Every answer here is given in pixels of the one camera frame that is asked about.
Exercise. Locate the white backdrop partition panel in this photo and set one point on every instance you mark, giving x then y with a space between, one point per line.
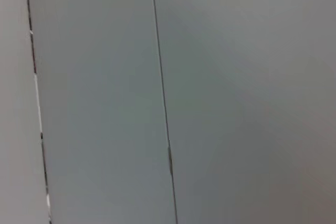
13 103
99 103
249 98

